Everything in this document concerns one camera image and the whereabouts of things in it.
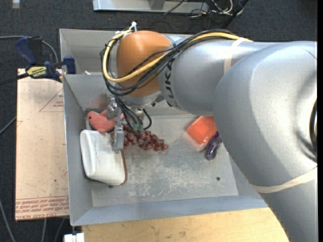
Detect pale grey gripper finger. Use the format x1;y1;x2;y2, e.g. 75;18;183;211
112;125;126;154
106;101;119;121

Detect pink toy bird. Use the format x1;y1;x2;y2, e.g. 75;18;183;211
86;109;125;134

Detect white plastic container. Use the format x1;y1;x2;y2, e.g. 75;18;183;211
79;129;128;187

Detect red toy grape bunch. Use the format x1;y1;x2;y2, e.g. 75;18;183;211
110;124;170;152

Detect grey metal bin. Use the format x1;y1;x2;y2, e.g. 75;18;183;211
59;28;268;227

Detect orange sponge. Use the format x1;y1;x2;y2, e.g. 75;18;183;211
185;115;219;152

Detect brown cardboard board red print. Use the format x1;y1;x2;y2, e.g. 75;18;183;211
15;68;70;221

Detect purple sunglasses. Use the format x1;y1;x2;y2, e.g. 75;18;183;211
204;132;223;161

